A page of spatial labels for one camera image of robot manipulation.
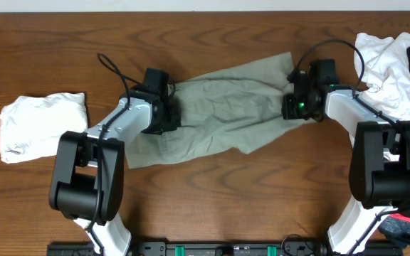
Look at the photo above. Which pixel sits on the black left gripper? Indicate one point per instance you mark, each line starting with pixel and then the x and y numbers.
pixel 171 116

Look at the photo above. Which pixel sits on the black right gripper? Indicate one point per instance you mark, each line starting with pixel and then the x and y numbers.
pixel 289 109

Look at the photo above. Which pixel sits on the khaki green shorts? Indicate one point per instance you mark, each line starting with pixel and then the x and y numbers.
pixel 237 107

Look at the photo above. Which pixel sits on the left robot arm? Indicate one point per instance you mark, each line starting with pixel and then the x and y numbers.
pixel 88 175

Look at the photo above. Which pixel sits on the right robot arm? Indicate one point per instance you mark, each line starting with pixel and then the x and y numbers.
pixel 379 171

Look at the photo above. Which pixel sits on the crumpled white shirt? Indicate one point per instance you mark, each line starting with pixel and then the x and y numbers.
pixel 386 73

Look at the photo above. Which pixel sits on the folded white cloth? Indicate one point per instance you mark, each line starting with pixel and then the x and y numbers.
pixel 30 127

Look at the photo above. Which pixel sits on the red and navy garment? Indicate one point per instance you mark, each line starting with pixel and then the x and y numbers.
pixel 396 228

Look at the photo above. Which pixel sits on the black mounting rail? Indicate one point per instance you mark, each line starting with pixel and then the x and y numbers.
pixel 286 248

